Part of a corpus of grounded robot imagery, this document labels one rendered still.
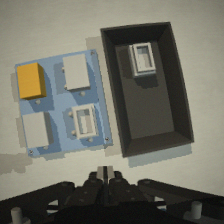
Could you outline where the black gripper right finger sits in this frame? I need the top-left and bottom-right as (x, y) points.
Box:
(105, 166), (224, 224)

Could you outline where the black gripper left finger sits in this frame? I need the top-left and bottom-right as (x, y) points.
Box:
(0, 166), (106, 224)

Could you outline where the yellow rectangular block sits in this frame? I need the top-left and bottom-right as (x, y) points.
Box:
(17, 63), (47, 100)

